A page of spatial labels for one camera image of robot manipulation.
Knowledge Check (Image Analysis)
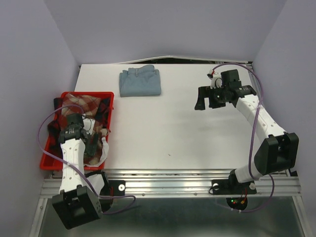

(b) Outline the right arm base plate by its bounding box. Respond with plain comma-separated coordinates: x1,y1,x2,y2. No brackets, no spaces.
208,179,257,196

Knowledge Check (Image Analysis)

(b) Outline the red plastic bin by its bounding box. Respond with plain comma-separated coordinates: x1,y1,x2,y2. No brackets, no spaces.
39,91,115,171

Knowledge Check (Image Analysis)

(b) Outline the red cream plaid skirt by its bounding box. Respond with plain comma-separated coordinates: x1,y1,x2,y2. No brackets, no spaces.
58,92,114,167

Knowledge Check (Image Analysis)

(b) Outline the aluminium frame rail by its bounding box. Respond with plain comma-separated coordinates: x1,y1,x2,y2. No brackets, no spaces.
30,169,313,237

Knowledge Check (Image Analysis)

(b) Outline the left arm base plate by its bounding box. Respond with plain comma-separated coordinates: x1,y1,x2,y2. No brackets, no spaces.
90,179,125,196

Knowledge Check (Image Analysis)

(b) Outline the light blue denim skirt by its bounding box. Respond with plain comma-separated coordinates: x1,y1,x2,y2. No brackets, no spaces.
118,65,161,97

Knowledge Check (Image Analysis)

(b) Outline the red navy plaid skirt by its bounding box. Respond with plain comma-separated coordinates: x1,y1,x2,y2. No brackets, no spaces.
47,96,115,162

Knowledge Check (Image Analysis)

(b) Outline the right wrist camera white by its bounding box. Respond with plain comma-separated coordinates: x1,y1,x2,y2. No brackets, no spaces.
207,70,222,89

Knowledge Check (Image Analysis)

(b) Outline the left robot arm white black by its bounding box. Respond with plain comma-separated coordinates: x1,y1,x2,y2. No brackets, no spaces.
52,114,113,230

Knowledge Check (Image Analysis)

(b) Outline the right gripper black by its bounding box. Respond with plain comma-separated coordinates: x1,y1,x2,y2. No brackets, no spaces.
194,84,229,110

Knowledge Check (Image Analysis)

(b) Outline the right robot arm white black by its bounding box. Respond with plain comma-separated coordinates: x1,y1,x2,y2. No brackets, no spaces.
195,70,299,195

